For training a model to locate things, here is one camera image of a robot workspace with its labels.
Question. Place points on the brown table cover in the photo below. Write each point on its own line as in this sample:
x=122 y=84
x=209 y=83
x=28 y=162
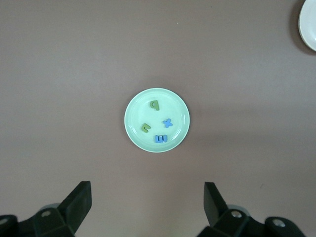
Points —
x=74 y=74

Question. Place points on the blue foam letter m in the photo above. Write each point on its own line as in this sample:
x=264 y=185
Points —
x=161 y=141

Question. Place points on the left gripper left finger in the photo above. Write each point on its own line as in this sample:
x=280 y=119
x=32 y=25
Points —
x=76 y=205

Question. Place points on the green plate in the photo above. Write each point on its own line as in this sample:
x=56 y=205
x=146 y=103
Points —
x=138 y=116

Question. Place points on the blue foam letter x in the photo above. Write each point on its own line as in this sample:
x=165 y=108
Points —
x=167 y=123

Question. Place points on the green foam letter p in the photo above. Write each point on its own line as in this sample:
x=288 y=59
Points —
x=157 y=107

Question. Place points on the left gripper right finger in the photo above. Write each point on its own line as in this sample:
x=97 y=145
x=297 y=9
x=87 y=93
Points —
x=217 y=209

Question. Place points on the green foam letter u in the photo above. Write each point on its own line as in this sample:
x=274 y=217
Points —
x=147 y=126

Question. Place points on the beige plate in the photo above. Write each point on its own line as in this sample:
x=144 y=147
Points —
x=309 y=22

